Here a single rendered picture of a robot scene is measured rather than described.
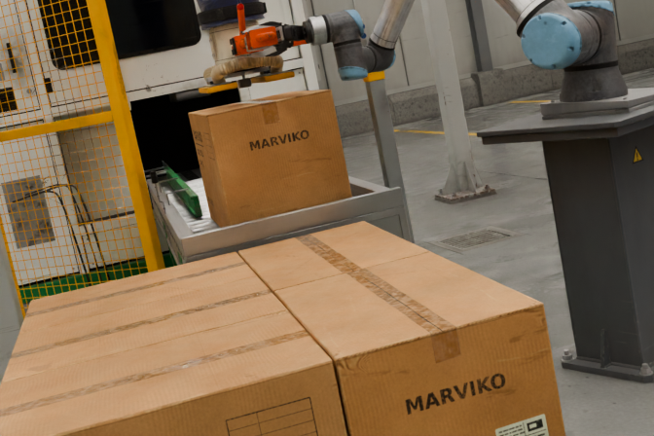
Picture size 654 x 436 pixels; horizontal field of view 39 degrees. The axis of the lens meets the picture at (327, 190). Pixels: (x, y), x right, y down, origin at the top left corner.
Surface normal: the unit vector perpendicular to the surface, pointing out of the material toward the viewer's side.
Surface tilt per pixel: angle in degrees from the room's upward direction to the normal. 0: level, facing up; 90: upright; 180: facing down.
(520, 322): 90
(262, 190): 90
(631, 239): 90
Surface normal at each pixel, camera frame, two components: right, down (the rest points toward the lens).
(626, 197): 0.60, 0.00
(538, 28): -0.58, 0.27
